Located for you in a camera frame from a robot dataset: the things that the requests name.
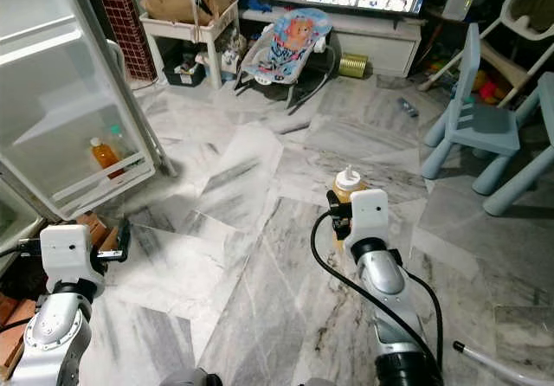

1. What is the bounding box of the clear bottle green cap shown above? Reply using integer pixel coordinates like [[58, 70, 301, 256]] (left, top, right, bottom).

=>
[[108, 124, 139, 166]]

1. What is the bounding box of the white side table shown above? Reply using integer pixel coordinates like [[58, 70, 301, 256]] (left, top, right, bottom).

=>
[[138, 1, 239, 91]]

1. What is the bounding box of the red yellow toy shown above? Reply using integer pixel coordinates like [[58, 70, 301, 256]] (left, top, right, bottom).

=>
[[472, 70, 512, 106]]

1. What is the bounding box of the orange juice bottle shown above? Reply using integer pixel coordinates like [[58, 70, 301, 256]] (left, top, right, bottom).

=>
[[89, 137, 126, 181]]

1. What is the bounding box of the gold metal can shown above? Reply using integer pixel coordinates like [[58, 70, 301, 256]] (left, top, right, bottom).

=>
[[338, 53, 369, 80]]

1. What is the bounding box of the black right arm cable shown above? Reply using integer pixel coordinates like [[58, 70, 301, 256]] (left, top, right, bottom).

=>
[[310, 211, 444, 370]]

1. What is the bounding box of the white fridge door shelf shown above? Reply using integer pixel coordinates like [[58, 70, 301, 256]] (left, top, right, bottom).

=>
[[52, 148, 158, 218]]

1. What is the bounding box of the light blue plastic kids chair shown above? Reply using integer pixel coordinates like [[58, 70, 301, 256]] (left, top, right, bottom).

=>
[[422, 23, 522, 198], [482, 73, 554, 218]]

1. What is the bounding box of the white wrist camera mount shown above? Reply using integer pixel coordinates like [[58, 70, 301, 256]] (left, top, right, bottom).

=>
[[346, 189, 390, 257], [39, 223, 102, 296]]

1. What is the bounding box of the colourful baby bouncer seat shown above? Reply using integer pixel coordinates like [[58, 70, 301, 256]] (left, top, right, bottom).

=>
[[238, 8, 338, 110]]

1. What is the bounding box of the white television cabinet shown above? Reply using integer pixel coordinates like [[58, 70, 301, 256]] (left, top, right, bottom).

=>
[[238, 10, 425, 80]]

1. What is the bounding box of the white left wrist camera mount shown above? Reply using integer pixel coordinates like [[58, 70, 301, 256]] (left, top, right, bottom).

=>
[[39, 223, 102, 296]]

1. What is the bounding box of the white baby high chair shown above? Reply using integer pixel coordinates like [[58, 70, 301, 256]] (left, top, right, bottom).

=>
[[480, 0, 554, 101]]

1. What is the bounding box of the small black bin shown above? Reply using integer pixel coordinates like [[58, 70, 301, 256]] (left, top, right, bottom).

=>
[[163, 53, 207, 87]]

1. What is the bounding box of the white plastic tube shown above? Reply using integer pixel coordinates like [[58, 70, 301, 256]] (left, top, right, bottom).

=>
[[454, 341, 554, 386]]

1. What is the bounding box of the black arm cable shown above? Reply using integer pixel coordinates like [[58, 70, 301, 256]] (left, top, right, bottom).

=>
[[310, 211, 444, 370], [0, 239, 44, 335]]

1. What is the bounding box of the grey robot left leg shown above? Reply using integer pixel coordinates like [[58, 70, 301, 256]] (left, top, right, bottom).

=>
[[160, 369, 222, 386]]

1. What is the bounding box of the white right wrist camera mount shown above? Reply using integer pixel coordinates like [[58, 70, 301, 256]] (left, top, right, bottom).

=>
[[346, 189, 390, 257]]

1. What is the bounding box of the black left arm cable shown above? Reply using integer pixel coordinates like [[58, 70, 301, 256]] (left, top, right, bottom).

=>
[[0, 239, 44, 335]]

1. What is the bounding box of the orange squeeze bottle white cap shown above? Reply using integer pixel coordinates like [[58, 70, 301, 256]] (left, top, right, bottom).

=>
[[331, 165, 370, 248]]

